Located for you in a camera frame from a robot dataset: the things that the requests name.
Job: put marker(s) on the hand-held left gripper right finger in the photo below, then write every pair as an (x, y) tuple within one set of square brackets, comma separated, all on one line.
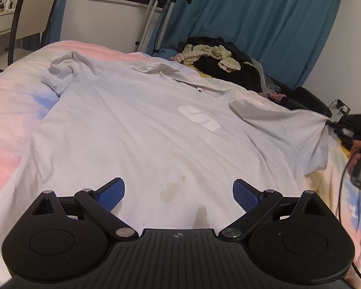
[(246, 195)]

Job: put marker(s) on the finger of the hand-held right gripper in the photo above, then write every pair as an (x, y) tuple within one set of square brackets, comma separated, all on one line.
[(338, 125)]

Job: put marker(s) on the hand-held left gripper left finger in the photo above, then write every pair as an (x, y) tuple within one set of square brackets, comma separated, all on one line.
[(111, 194)]

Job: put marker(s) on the white t-shirt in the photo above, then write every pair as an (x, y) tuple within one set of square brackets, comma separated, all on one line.
[(138, 126)]

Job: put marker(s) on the pile of dark clothes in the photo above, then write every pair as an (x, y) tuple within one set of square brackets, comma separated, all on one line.
[(222, 75)]

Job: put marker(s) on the person's right hand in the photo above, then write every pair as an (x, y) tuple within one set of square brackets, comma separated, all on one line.
[(356, 149)]

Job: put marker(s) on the black armchair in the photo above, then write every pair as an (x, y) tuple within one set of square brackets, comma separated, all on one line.
[(310, 99)]

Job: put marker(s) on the yellow cloth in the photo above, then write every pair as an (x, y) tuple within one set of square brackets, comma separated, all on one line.
[(204, 75)]

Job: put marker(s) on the wide blue curtain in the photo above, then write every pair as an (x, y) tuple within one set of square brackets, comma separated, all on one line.
[(258, 21)]

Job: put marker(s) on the pastel pink blue blanket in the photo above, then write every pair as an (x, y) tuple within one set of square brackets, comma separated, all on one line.
[(6, 111)]

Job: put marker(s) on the pale green fluffy garment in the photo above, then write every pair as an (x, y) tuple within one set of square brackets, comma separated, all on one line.
[(198, 52)]

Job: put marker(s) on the standing garment steamer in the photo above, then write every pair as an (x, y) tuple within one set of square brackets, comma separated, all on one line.
[(165, 21)]

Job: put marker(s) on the narrow blue curtain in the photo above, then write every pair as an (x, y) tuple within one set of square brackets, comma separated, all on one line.
[(60, 15)]

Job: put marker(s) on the dark wall socket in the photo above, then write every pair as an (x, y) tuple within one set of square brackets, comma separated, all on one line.
[(341, 108)]

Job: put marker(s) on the white chair with dark frame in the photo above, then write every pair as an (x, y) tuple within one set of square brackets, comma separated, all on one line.
[(30, 15)]

